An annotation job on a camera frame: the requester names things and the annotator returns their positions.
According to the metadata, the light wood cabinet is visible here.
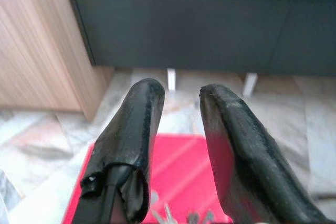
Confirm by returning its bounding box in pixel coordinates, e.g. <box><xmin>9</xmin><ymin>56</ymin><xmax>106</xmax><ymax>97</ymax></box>
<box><xmin>0</xmin><ymin>0</ymin><xmax>115</xmax><ymax>122</ymax></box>

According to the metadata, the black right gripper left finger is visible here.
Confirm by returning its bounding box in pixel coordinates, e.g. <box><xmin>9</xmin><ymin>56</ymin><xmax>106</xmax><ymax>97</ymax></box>
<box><xmin>72</xmin><ymin>78</ymin><xmax>166</xmax><ymax>224</ymax></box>

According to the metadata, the silver key bunch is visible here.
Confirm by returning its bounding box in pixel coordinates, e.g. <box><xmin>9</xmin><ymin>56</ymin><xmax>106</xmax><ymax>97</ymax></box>
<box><xmin>150</xmin><ymin>191</ymin><xmax>215</xmax><ymax>224</ymax></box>

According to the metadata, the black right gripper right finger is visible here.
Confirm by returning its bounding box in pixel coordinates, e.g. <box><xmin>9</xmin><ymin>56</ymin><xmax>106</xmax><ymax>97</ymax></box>
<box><xmin>198</xmin><ymin>83</ymin><xmax>336</xmax><ymax>224</ymax></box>

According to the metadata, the dark grey sideboard cabinet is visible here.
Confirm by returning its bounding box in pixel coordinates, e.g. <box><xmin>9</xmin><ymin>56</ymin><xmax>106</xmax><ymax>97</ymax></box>
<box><xmin>66</xmin><ymin>0</ymin><xmax>336</xmax><ymax>77</ymax></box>

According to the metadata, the red square stool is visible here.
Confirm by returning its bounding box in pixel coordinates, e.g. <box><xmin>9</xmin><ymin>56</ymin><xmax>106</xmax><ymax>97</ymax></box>
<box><xmin>61</xmin><ymin>133</ymin><xmax>233</xmax><ymax>224</ymax></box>

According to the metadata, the white sideboard leg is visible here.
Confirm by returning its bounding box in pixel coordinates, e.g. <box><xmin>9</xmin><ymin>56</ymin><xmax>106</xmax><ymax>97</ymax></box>
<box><xmin>167</xmin><ymin>68</ymin><xmax>176</xmax><ymax>91</ymax></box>
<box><xmin>242</xmin><ymin>72</ymin><xmax>258</xmax><ymax>97</ymax></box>

